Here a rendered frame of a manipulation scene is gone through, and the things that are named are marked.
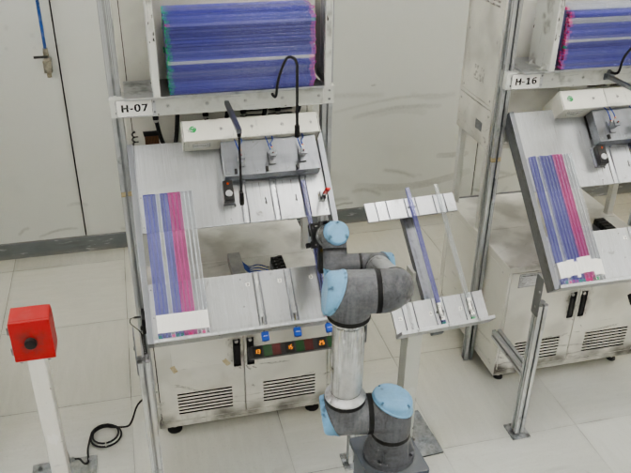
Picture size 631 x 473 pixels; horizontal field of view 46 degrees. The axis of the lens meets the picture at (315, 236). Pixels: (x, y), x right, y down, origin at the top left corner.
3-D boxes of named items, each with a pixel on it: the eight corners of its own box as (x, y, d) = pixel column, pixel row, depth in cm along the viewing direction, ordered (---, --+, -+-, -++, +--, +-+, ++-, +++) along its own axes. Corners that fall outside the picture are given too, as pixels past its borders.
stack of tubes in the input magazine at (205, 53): (316, 85, 259) (317, 7, 246) (168, 96, 248) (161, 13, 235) (308, 75, 270) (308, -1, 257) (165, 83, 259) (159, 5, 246)
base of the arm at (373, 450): (422, 465, 218) (424, 441, 213) (374, 477, 214) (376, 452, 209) (402, 431, 230) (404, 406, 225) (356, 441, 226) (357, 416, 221)
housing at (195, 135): (314, 147, 280) (320, 130, 267) (182, 159, 269) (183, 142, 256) (310, 129, 282) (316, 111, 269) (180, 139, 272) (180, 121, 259)
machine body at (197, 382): (329, 413, 316) (331, 291, 286) (161, 441, 301) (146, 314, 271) (295, 326, 371) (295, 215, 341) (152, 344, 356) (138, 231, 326)
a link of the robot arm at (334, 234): (326, 247, 224) (325, 219, 225) (318, 250, 235) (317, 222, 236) (351, 247, 226) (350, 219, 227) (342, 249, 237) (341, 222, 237)
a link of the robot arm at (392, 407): (415, 442, 212) (418, 406, 206) (368, 445, 211) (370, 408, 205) (407, 413, 223) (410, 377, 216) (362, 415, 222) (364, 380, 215)
